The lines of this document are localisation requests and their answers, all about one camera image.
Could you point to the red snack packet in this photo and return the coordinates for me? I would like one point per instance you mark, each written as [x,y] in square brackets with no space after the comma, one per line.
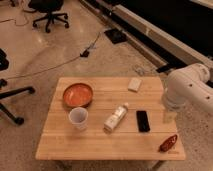
[168,143]

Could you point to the white plastic bottle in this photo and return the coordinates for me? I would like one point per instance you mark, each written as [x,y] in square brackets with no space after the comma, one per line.
[114,119]

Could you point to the black office chair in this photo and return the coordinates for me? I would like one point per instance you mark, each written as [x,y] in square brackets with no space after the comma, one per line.
[51,9]

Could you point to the white rectangular block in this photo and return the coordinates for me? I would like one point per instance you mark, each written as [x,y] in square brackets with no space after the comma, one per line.
[134,84]

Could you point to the black smartphone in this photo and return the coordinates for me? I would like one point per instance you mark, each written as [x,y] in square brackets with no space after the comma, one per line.
[142,121]

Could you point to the black floor mat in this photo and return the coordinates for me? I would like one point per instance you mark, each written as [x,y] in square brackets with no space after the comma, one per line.
[115,36]

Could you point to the wooden table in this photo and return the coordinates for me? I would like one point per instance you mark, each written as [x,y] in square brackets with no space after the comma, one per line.
[121,125]

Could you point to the white paper cup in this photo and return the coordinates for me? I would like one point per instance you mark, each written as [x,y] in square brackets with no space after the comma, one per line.
[78,117]

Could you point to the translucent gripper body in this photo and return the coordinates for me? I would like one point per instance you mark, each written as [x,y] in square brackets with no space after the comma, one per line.
[169,116]

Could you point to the orange bowl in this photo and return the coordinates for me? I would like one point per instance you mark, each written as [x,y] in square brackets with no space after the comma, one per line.
[78,95]

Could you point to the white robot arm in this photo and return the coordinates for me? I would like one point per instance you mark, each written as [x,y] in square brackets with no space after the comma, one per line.
[187,84]

